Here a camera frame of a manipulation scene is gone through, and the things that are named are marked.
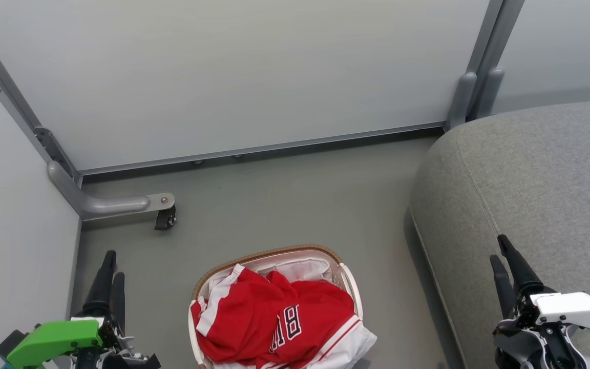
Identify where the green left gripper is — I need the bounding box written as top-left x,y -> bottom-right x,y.
3,250 -> 162,369

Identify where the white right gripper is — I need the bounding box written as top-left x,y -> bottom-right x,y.
490,234 -> 590,369

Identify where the red basketball jersey white trim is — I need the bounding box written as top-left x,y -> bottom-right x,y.
190,264 -> 377,369

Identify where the grey fabric sofa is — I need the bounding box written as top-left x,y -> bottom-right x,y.
410,97 -> 590,369

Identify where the grey partition foot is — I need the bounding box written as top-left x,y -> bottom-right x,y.
47,160 -> 176,222

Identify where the black caster wheel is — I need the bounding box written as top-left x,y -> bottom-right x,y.
154,205 -> 177,231

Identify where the white laundry basket brown rim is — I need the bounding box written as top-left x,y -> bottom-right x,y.
187,244 -> 365,369

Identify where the white mesh basket liner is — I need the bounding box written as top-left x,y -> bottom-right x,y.
208,258 -> 335,295

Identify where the grey double partition post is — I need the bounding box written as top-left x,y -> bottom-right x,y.
445,0 -> 526,131

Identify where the grey partition corner post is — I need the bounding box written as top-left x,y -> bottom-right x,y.
0,10 -> 81,185

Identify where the grey aluminium partition rail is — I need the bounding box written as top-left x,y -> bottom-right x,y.
77,121 -> 448,176

